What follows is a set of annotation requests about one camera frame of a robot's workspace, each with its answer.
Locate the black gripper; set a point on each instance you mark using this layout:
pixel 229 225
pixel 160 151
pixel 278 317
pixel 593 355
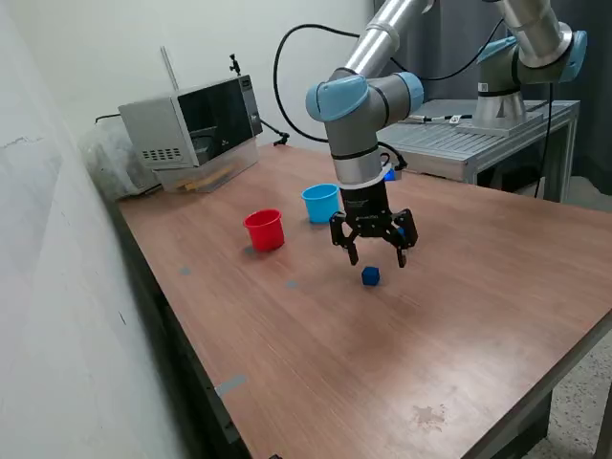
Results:
pixel 365 210

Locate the silver blue-jointed robot arm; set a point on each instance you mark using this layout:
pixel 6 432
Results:
pixel 349 129

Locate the blue plastic cup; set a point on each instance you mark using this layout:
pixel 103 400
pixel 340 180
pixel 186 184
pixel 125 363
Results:
pixel 320 210

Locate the red plastic cup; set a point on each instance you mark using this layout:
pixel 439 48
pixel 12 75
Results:
pixel 265 236

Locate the aluminium robot stand table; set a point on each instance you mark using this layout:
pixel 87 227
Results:
pixel 444 143

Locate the dark grey curtain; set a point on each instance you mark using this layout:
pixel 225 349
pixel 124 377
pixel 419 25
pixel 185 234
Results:
pixel 454 91

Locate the yellow wooden strips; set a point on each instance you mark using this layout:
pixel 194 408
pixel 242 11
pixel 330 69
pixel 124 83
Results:
pixel 196 184

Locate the long grey tape strip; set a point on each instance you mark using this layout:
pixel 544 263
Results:
pixel 231 385

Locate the silver microwave oven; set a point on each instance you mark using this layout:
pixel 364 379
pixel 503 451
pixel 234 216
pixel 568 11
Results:
pixel 158 129

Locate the thin metal rod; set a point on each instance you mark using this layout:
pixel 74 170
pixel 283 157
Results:
pixel 169 69

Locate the clear plastic bag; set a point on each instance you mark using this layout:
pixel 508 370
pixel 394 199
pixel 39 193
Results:
pixel 110 162

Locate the blue-lit wrist camera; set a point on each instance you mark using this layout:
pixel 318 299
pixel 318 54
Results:
pixel 391 174

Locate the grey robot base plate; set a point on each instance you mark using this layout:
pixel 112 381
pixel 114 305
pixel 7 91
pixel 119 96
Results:
pixel 478 128

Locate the small black camera mount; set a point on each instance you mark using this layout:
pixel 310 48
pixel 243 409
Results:
pixel 234 64

